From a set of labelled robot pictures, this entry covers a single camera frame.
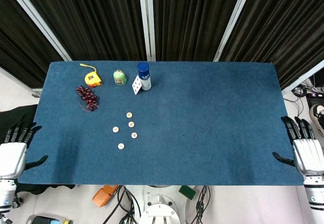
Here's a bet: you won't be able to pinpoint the white black sneaker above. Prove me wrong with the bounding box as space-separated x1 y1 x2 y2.
309 104 324 131

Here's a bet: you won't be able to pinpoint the black garment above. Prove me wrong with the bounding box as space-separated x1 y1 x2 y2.
0 104 38 143

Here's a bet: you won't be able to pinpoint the blue felt table cover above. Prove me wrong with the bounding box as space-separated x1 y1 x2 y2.
17 61 304 186

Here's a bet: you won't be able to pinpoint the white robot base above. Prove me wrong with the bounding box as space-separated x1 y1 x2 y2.
139 185 193 224

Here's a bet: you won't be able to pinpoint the black caster wheel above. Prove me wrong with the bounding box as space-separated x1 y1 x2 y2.
12 195 23 210

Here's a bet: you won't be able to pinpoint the yellow orange tape measure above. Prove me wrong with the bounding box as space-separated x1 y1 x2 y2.
79 63 104 88

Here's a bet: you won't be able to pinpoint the dark purple grape bunch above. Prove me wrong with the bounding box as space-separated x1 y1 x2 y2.
76 86 100 113

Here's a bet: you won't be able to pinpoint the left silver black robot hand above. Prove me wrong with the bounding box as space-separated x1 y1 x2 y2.
0 121 49 179

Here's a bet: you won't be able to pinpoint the orange box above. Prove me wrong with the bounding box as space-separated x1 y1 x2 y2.
92 185 119 208

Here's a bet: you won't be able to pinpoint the green black block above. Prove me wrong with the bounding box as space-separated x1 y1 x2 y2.
179 185 197 200

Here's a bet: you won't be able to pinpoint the blue capped white bottle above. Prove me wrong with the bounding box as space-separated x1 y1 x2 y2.
137 62 152 91

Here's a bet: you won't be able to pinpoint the black cable bundle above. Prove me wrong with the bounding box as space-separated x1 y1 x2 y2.
291 78 324 113
193 185 211 224
101 184 142 224

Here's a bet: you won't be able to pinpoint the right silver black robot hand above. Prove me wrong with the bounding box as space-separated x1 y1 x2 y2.
272 116 324 177

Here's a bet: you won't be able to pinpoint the green doll figurine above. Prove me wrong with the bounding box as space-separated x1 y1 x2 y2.
112 69 127 86

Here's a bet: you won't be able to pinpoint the red diamonds playing card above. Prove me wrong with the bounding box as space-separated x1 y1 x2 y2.
131 75 142 96

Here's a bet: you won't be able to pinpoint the black electronic box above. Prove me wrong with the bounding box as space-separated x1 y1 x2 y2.
306 92 324 107

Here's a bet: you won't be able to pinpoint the grey device with screen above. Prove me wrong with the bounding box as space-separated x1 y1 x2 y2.
26 213 74 224

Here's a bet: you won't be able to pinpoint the white frame post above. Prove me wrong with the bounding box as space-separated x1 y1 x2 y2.
213 0 256 62
0 66 43 98
138 0 156 62
2 0 73 62
280 59 324 95

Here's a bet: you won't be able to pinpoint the black pleated curtain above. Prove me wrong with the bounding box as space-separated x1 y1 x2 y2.
16 0 147 62
219 0 324 90
0 0 64 89
151 0 248 62

